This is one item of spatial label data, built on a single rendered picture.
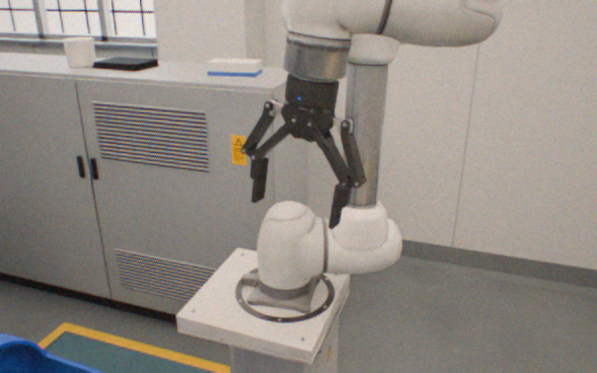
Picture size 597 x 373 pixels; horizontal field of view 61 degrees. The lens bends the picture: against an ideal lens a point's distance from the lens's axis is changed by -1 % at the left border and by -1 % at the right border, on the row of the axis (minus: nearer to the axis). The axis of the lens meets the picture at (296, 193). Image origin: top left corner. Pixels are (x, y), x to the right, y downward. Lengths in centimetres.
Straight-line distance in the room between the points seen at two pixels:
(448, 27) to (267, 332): 93
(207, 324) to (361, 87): 73
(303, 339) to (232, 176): 129
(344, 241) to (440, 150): 220
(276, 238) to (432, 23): 81
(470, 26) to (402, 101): 274
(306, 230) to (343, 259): 13
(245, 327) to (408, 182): 239
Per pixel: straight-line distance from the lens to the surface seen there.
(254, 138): 80
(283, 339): 137
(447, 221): 369
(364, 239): 138
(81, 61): 308
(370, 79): 128
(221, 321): 144
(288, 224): 135
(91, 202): 308
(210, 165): 254
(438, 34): 73
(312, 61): 70
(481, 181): 357
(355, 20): 70
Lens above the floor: 191
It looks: 23 degrees down
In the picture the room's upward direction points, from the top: straight up
